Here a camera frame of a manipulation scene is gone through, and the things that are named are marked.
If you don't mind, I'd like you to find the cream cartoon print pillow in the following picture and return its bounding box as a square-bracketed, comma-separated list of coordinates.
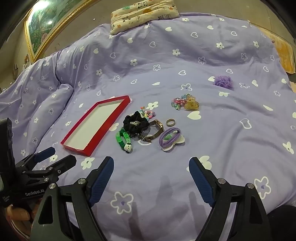
[109, 0, 179, 36]

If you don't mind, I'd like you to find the blue green bead bracelet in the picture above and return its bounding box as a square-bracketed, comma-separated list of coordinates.
[171, 93, 193, 110]

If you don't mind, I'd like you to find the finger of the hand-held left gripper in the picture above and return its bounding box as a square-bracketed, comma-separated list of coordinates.
[43, 155, 77, 183]
[15, 146, 56, 171]

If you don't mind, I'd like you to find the green braided panda hair tie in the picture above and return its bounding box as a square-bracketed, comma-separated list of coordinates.
[115, 127, 134, 154]

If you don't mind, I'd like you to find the gold wristwatch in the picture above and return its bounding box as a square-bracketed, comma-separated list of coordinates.
[139, 119, 165, 143]

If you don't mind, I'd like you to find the gold framed painting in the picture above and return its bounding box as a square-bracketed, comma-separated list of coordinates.
[24, 0, 93, 62]

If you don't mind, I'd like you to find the person's left hand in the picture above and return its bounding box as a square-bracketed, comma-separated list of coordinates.
[6, 206, 39, 222]

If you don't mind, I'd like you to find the purple flower hair clip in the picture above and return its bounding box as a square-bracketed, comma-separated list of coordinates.
[213, 75, 233, 90]

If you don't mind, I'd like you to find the purple flower print blanket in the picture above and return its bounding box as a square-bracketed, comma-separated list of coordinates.
[0, 10, 296, 241]

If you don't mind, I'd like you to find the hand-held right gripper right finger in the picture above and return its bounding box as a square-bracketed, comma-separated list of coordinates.
[188, 157, 274, 241]

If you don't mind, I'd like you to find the red shallow box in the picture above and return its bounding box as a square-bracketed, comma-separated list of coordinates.
[60, 95, 131, 157]

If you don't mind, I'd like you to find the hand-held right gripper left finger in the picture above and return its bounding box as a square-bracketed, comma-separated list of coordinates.
[30, 156, 115, 241]

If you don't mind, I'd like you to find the pastel oval bead bracelet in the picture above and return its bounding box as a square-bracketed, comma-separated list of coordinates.
[139, 107, 156, 120]

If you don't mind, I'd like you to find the black scrunchie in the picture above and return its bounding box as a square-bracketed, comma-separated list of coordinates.
[122, 111, 151, 135]

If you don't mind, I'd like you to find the yellow mat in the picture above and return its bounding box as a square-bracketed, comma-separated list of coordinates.
[259, 25, 296, 75]

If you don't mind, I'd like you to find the amber hair claw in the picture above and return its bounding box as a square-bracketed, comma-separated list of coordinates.
[184, 97, 200, 112]

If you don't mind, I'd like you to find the purple hair tie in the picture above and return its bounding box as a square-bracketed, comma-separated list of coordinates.
[158, 127, 182, 148]

